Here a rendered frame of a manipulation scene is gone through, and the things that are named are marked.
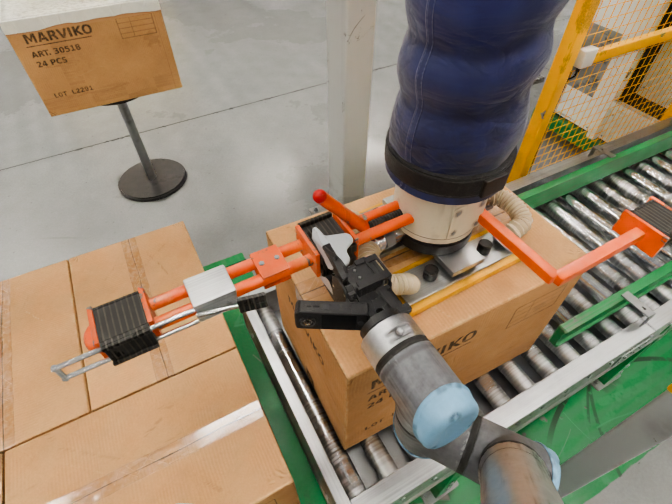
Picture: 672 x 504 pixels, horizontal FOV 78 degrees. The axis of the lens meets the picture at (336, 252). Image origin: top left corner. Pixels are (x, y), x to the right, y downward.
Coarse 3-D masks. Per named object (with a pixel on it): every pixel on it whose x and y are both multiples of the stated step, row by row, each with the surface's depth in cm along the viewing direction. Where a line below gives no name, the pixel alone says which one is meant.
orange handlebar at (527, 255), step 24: (360, 216) 78; (408, 216) 78; (480, 216) 79; (360, 240) 75; (504, 240) 75; (624, 240) 74; (240, 264) 70; (264, 264) 70; (288, 264) 70; (312, 264) 72; (528, 264) 72; (576, 264) 70; (240, 288) 67; (168, 312) 64
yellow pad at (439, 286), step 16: (480, 240) 87; (496, 240) 90; (432, 256) 88; (496, 256) 87; (512, 256) 87; (400, 272) 85; (416, 272) 84; (432, 272) 81; (464, 272) 84; (480, 272) 85; (496, 272) 86; (432, 288) 81; (448, 288) 82; (464, 288) 83; (416, 304) 80; (432, 304) 80
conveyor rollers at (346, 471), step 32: (576, 192) 169; (608, 192) 167; (640, 192) 166; (576, 224) 154; (608, 224) 154; (640, 256) 145; (608, 320) 126; (288, 352) 119; (576, 352) 119; (480, 384) 114; (512, 384) 115; (320, 416) 107; (384, 448) 102; (352, 480) 97
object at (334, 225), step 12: (324, 216) 76; (336, 216) 76; (300, 228) 74; (312, 228) 75; (324, 228) 75; (336, 228) 75; (348, 228) 73; (312, 240) 73; (312, 252) 70; (348, 252) 72; (324, 264) 71; (324, 276) 73
